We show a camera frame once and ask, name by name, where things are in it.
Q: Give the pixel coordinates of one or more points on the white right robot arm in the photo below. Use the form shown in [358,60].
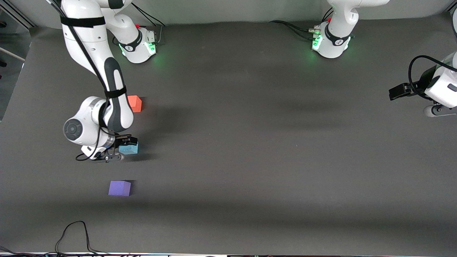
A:
[89,46]

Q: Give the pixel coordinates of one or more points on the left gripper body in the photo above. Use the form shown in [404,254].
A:
[424,84]

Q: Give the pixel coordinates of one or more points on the purple foam block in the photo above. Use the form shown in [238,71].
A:
[119,189]

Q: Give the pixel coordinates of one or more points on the blue foam block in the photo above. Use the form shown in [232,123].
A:
[130,149]

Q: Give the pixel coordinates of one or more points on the orange foam block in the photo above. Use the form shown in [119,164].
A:
[136,104]

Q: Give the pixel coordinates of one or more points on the grey metal frame bar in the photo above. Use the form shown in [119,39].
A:
[18,18]

